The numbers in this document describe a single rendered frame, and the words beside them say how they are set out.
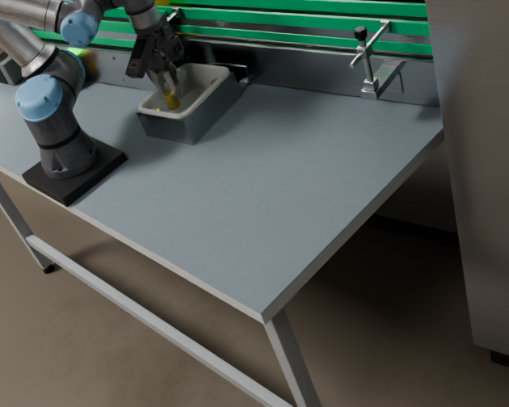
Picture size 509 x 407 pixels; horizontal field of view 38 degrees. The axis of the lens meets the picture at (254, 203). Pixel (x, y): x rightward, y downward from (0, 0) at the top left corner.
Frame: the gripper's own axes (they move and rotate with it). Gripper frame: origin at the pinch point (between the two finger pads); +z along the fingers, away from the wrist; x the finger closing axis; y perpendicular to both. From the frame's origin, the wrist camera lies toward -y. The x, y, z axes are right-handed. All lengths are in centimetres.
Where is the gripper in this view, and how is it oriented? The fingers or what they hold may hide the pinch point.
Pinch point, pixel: (170, 94)
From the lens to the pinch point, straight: 196.9
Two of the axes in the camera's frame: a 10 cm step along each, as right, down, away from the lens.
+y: 5.3, -6.6, 5.3
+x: -8.0, -1.8, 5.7
